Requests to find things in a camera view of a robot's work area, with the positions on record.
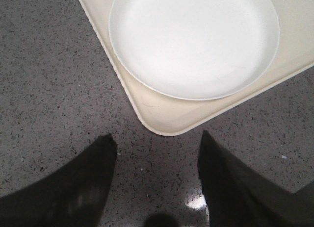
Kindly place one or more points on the cream rabbit serving tray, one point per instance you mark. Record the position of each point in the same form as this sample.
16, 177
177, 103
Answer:
169, 116

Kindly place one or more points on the white round plate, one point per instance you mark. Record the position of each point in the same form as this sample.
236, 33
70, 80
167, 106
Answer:
195, 49

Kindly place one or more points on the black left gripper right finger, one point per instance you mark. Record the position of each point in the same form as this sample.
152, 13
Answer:
237, 196

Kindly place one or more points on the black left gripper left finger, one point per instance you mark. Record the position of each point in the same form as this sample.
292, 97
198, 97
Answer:
73, 196

